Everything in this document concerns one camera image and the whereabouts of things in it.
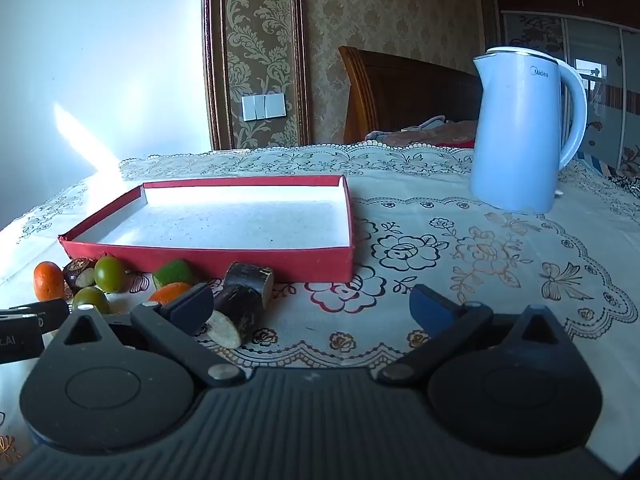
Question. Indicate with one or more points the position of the mandarin orange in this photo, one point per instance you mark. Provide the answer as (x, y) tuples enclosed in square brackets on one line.
[(48, 281), (167, 292)]

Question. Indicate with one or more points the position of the wooden wall panel frame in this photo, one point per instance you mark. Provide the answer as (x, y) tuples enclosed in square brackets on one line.
[(212, 60)]

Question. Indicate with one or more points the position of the dark water chestnut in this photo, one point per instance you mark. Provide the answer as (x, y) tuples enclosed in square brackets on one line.
[(77, 272)]

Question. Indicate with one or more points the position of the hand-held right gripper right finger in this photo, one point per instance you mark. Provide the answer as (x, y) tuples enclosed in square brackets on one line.
[(430, 310)]

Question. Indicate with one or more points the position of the white wall light switch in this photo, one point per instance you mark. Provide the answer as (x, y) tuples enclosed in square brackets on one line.
[(264, 106)]

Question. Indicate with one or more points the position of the pink blanket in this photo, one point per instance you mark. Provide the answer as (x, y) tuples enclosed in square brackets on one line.
[(430, 135)]

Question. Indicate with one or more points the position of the red shallow cardboard box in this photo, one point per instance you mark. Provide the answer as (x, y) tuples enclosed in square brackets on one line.
[(225, 220)]

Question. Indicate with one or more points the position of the green cucumber piece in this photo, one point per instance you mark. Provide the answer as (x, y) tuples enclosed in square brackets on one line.
[(172, 272)]

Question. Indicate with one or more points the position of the wardrobe with sliding doors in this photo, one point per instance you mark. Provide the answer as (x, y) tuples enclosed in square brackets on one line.
[(550, 0)]

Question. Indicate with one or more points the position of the grey cloth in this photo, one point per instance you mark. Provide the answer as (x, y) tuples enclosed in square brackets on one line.
[(432, 121)]

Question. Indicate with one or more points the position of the red striped cloth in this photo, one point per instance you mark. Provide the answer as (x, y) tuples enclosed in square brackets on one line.
[(457, 144)]

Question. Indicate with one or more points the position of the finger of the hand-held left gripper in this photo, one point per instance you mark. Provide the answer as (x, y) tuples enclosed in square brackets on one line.
[(45, 314), (20, 342)]

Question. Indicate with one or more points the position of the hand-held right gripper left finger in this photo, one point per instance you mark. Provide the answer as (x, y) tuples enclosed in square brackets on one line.
[(192, 306)]

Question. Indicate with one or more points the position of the dark sugarcane piece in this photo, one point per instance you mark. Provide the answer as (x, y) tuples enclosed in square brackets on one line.
[(245, 280), (240, 312)]

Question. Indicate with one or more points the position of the green tomato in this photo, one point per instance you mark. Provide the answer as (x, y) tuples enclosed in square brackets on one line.
[(110, 273)]

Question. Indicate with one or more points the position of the light blue electric kettle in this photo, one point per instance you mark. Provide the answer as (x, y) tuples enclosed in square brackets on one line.
[(515, 135)]

